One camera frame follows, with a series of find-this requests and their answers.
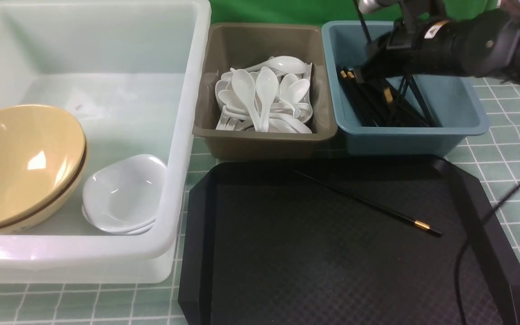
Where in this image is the white dish in bin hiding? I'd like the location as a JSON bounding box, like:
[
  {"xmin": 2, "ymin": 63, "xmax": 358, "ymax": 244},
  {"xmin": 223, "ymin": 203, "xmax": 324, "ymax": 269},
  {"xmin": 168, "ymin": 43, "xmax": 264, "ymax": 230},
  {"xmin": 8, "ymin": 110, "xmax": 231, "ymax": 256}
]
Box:
[{"xmin": 81, "ymin": 205, "xmax": 155, "ymax": 235}]

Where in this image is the yellow noodle bowl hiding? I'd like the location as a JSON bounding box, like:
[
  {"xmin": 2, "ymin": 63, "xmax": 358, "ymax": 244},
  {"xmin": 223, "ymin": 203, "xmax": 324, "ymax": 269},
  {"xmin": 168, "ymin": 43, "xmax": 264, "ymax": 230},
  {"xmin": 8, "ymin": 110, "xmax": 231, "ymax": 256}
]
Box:
[
  {"xmin": 0, "ymin": 105, "xmax": 87, "ymax": 226},
  {"xmin": 0, "ymin": 144, "xmax": 88, "ymax": 235}
]

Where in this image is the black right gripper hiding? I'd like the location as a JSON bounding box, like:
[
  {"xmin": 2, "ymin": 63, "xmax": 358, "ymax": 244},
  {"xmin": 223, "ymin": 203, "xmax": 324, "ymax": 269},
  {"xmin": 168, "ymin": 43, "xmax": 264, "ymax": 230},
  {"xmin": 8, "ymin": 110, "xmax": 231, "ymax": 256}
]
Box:
[{"xmin": 353, "ymin": 18, "xmax": 457, "ymax": 83}]

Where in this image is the white spoon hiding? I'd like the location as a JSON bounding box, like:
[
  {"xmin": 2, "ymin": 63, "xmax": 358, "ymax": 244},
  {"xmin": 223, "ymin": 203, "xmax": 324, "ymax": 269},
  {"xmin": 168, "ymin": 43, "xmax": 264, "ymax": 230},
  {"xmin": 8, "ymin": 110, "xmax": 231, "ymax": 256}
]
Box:
[{"xmin": 232, "ymin": 69, "xmax": 265, "ymax": 132}]

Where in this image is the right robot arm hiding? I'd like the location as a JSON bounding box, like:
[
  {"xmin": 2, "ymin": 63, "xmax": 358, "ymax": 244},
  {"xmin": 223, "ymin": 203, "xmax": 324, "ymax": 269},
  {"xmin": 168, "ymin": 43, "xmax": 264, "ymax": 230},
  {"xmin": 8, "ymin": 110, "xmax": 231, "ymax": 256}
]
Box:
[{"xmin": 355, "ymin": 0, "xmax": 520, "ymax": 85}]

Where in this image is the white square dish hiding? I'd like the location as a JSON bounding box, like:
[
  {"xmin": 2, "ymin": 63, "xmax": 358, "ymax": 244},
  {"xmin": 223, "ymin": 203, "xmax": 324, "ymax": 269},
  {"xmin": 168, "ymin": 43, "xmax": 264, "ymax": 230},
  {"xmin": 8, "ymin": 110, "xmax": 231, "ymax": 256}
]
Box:
[{"xmin": 83, "ymin": 154, "xmax": 167, "ymax": 230}]

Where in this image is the black chopstick front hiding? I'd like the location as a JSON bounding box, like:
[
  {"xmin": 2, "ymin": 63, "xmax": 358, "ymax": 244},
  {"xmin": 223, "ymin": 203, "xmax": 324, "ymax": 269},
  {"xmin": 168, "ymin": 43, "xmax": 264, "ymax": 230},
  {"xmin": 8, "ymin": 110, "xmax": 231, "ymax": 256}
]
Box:
[{"xmin": 293, "ymin": 169, "xmax": 442, "ymax": 238}]

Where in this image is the brown spoon bin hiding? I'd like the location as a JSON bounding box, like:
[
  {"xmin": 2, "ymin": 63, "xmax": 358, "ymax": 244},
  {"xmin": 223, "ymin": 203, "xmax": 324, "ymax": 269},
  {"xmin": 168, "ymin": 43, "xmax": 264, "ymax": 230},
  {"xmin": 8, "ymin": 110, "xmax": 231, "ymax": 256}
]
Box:
[{"xmin": 193, "ymin": 23, "xmax": 338, "ymax": 161}]

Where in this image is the black chopstick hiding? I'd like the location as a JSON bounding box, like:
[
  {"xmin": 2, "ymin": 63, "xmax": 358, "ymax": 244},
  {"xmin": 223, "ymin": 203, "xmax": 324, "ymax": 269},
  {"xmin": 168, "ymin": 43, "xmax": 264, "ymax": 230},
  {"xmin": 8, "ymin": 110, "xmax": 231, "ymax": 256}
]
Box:
[
  {"xmin": 293, "ymin": 169, "xmax": 442, "ymax": 238},
  {"xmin": 379, "ymin": 79, "xmax": 400, "ymax": 127}
]

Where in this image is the black serving tray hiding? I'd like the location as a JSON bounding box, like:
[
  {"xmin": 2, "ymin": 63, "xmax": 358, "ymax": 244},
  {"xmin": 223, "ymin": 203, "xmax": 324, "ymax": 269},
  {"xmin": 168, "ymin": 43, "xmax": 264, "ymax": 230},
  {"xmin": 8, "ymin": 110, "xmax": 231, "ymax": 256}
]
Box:
[{"xmin": 179, "ymin": 156, "xmax": 520, "ymax": 325}]

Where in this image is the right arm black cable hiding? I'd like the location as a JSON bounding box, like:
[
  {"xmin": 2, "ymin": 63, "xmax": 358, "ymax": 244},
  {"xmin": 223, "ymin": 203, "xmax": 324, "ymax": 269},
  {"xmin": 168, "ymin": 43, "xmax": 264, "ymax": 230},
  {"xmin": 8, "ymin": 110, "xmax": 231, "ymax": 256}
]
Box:
[{"xmin": 454, "ymin": 159, "xmax": 520, "ymax": 325}]

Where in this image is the pile of white spoons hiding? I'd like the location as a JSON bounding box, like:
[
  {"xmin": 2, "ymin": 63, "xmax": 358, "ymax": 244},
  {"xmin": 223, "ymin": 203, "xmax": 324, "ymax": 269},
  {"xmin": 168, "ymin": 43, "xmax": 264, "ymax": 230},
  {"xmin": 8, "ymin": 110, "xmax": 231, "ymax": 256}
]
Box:
[{"xmin": 214, "ymin": 56, "xmax": 314, "ymax": 134}]

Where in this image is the large translucent white bin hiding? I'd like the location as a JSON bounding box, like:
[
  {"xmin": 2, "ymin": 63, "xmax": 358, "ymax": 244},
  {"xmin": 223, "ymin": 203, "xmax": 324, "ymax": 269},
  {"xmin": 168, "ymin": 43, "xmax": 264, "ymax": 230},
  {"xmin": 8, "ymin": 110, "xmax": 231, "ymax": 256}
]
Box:
[{"xmin": 0, "ymin": 0, "xmax": 211, "ymax": 283}]

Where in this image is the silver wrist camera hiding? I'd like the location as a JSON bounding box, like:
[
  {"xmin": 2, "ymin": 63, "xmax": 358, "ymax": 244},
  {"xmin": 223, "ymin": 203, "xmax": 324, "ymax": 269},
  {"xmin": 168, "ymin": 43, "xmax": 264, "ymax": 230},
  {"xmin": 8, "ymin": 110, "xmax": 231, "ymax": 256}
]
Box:
[{"xmin": 357, "ymin": 0, "xmax": 400, "ymax": 14}]

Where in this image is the blue chopstick bin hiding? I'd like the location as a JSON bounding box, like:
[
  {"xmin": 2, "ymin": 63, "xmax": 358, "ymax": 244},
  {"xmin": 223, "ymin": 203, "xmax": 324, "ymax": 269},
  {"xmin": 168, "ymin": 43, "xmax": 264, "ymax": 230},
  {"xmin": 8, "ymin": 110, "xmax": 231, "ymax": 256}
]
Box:
[{"xmin": 322, "ymin": 21, "xmax": 490, "ymax": 157}]

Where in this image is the bundle of black chopsticks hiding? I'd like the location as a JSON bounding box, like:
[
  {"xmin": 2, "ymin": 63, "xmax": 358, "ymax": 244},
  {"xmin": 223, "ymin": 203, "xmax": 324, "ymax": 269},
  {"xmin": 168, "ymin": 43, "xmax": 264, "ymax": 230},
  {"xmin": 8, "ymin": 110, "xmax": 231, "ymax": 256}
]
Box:
[{"xmin": 337, "ymin": 66, "xmax": 439, "ymax": 128}]

